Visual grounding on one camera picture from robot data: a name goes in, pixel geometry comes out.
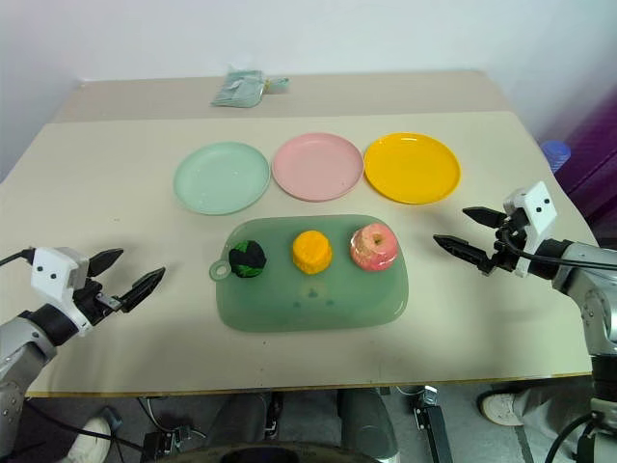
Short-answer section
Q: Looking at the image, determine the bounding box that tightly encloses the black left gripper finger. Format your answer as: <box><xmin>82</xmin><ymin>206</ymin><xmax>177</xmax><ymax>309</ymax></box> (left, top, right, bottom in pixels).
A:
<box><xmin>88</xmin><ymin>248</ymin><xmax>125</xmax><ymax>279</ymax></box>
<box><xmin>117</xmin><ymin>266</ymin><xmax>167</xmax><ymax>314</ymax></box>

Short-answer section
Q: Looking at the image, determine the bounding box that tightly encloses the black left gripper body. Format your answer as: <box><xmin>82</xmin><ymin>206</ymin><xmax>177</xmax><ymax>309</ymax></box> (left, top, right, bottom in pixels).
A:
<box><xmin>71</xmin><ymin>278</ymin><xmax>126</xmax><ymax>330</ymax></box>

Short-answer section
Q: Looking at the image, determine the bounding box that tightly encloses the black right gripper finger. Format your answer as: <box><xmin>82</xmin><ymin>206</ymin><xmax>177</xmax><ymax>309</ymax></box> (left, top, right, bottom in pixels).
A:
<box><xmin>462</xmin><ymin>205</ymin><xmax>505</xmax><ymax>229</ymax></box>
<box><xmin>432</xmin><ymin>233</ymin><xmax>490</xmax><ymax>272</ymax></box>

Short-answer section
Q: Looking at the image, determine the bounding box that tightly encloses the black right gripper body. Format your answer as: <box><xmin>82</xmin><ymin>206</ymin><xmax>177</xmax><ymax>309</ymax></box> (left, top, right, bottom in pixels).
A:
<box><xmin>481</xmin><ymin>211</ymin><xmax>527</xmax><ymax>277</ymax></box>

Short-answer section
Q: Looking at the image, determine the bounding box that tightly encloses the yellow round plate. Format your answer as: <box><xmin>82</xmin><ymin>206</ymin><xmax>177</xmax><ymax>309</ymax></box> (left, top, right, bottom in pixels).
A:
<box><xmin>362</xmin><ymin>131</ymin><xmax>463</xmax><ymax>206</ymax></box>

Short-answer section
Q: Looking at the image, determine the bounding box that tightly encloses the dark green toy vegetable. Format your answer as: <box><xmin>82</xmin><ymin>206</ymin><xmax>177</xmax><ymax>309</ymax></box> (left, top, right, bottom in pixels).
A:
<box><xmin>228</xmin><ymin>239</ymin><xmax>268</xmax><ymax>280</ymax></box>

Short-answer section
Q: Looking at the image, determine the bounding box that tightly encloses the mint green round plate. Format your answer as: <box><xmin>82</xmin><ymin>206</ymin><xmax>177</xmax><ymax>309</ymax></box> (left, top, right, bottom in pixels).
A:
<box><xmin>173</xmin><ymin>140</ymin><xmax>272</xmax><ymax>217</ymax></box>

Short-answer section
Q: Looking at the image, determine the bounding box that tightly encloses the orange yellow fruit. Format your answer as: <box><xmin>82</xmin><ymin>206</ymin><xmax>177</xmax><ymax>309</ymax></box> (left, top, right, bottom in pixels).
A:
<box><xmin>291</xmin><ymin>230</ymin><xmax>335</xmax><ymax>277</ymax></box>

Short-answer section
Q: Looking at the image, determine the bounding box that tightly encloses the pink round plate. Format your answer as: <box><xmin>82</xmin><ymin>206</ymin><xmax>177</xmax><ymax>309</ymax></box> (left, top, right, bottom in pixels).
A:
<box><xmin>271</xmin><ymin>133</ymin><xmax>364</xmax><ymax>203</ymax></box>

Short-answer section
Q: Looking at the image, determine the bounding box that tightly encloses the red pink apple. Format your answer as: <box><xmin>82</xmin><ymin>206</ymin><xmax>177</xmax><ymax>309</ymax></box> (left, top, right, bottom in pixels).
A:
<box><xmin>348</xmin><ymin>222</ymin><xmax>400</xmax><ymax>274</ymax></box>

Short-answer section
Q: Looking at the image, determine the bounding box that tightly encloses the blue bottle cap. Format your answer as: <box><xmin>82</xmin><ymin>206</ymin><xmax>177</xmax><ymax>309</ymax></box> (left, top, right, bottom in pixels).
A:
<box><xmin>540</xmin><ymin>139</ymin><xmax>573</xmax><ymax>171</ymax></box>

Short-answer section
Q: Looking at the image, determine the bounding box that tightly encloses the purple cloth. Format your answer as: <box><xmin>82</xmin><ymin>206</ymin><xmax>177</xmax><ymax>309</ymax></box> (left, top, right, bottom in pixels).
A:
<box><xmin>552</xmin><ymin>79</ymin><xmax>617</xmax><ymax>245</ymax></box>

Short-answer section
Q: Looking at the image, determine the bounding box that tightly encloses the white shoe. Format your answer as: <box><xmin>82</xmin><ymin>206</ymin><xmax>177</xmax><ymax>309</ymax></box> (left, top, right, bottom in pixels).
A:
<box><xmin>481</xmin><ymin>391</ymin><xmax>525</xmax><ymax>427</ymax></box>
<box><xmin>66</xmin><ymin>416</ymin><xmax>112</xmax><ymax>463</ymax></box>

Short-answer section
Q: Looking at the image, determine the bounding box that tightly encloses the grey rounded shape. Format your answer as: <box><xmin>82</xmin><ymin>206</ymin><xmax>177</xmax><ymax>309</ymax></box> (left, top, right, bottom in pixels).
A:
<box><xmin>205</xmin><ymin>393</ymin><xmax>271</xmax><ymax>452</ymax></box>
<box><xmin>336</xmin><ymin>387</ymin><xmax>400</xmax><ymax>457</ymax></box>

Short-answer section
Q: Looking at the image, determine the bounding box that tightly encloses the translucent green cutting board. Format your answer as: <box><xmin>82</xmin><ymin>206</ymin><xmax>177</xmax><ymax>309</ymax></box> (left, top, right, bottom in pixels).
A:
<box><xmin>207</xmin><ymin>213</ymin><xmax>413</xmax><ymax>334</ymax></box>

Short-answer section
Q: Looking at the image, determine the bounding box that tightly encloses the grey trouser leg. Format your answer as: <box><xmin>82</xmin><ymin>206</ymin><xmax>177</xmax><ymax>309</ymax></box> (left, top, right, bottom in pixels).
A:
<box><xmin>509</xmin><ymin>378</ymin><xmax>595</xmax><ymax>441</ymax></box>

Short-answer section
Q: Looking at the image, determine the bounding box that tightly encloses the black metal stand leg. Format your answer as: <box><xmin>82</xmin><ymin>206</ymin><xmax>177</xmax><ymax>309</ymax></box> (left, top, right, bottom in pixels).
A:
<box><xmin>408</xmin><ymin>384</ymin><xmax>455</xmax><ymax>463</ymax></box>

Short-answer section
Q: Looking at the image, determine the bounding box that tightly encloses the small green tag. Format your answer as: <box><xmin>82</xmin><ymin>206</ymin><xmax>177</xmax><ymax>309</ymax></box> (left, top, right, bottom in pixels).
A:
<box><xmin>262</xmin><ymin>75</ymin><xmax>291</xmax><ymax>95</ymax></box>

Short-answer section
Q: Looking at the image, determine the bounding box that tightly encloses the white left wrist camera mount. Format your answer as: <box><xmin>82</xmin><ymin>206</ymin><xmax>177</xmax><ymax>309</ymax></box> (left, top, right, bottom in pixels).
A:
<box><xmin>31</xmin><ymin>247</ymin><xmax>94</xmax><ymax>338</ymax></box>

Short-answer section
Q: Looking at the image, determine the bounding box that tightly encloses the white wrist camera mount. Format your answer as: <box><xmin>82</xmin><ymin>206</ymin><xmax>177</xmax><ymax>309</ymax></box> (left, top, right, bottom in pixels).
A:
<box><xmin>31</xmin><ymin>247</ymin><xmax>94</xmax><ymax>338</ymax></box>
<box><xmin>502</xmin><ymin>180</ymin><xmax>561</xmax><ymax>279</ymax></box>

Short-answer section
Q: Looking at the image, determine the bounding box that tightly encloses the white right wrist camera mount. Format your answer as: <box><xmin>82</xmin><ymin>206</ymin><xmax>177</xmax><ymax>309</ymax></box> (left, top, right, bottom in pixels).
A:
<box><xmin>502</xmin><ymin>180</ymin><xmax>561</xmax><ymax>279</ymax></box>

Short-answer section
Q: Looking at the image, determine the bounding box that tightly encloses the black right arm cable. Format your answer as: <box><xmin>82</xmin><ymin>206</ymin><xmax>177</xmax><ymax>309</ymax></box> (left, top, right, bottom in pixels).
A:
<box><xmin>495</xmin><ymin>230</ymin><xmax>617</xmax><ymax>270</ymax></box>

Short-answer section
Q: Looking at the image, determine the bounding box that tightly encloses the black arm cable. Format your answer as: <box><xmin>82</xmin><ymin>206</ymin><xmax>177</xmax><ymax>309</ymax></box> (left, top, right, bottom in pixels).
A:
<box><xmin>0</xmin><ymin>247</ymin><xmax>38</xmax><ymax>267</ymax></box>
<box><xmin>495</xmin><ymin>230</ymin><xmax>617</xmax><ymax>270</ymax></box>

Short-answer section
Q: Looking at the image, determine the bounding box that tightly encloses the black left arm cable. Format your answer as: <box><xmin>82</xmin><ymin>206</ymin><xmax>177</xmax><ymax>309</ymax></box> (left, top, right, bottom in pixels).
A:
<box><xmin>0</xmin><ymin>247</ymin><xmax>38</xmax><ymax>267</ymax></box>

